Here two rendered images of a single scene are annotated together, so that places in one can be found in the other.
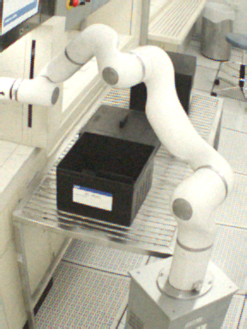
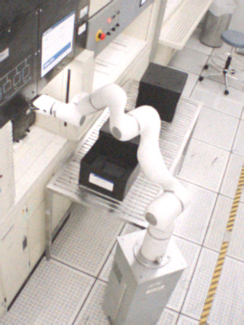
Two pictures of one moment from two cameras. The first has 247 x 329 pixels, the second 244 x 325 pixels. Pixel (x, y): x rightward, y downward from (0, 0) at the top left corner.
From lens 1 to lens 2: 45 cm
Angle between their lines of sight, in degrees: 11
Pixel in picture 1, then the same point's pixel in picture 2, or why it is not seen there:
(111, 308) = (107, 239)
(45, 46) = (78, 76)
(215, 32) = (215, 23)
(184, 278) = (150, 252)
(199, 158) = (167, 186)
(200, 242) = (162, 235)
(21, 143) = (59, 134)
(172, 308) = (141, 274)
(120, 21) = (139, 28)
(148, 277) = (128, 244)
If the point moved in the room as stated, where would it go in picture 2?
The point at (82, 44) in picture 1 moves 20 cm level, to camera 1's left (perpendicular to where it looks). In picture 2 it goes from (101, 99) to (55, 91)
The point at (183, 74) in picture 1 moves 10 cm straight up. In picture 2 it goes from (175, 91) to (179, 78)
